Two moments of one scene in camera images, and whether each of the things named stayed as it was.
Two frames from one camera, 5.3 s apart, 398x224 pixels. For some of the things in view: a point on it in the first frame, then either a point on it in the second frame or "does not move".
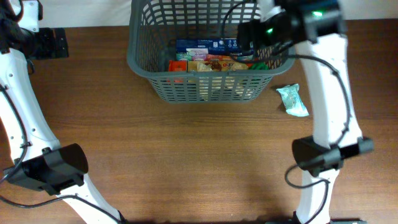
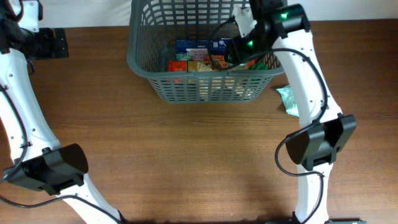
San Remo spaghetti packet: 215,65 does not move
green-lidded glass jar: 259,66 does not move
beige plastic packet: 215,65 to 222,88
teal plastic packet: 293,101 does not move
